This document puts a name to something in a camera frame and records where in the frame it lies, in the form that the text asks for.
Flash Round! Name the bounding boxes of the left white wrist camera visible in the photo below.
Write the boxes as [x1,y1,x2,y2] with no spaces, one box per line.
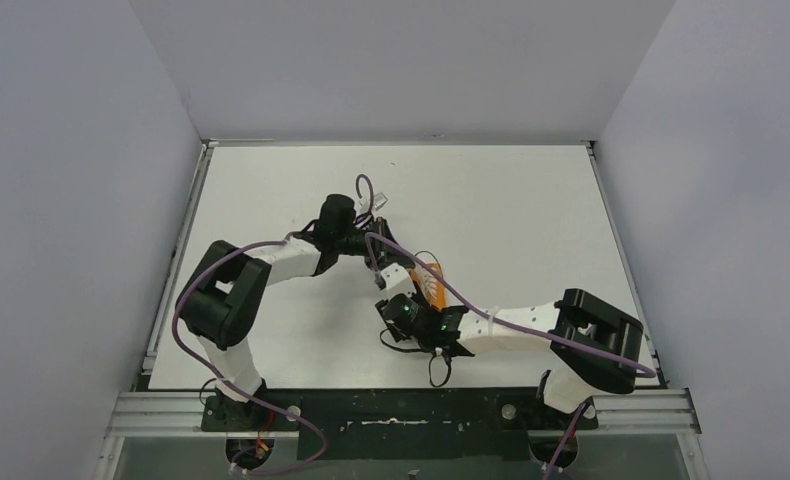
[372,192,388,210]

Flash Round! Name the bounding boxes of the cream shoelace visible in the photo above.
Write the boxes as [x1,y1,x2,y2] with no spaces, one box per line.
[411,250,446,306]

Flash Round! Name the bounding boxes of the aluminium right table rail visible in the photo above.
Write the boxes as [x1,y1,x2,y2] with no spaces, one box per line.
[584,140,669,389]

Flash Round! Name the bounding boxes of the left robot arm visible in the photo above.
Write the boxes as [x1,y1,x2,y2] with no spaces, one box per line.
[172,194,419,427]

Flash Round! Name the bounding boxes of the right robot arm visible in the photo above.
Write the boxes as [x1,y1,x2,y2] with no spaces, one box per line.
[375,288,656,427]

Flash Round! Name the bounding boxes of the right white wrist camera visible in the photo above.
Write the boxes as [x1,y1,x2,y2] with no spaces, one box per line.
[375,263,415,296]

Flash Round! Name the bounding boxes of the orange canvas sneaker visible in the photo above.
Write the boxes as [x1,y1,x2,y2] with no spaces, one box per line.
[410,261,447,311]

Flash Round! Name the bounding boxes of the aluminium front rail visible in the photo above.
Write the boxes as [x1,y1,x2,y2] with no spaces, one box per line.
[106,389,702,438]

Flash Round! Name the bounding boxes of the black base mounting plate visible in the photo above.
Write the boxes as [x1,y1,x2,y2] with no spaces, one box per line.
[200,387,599,461]

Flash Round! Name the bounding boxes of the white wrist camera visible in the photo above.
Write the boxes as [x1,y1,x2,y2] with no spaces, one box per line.
[375,263,415,296]
[372,192,388,210]

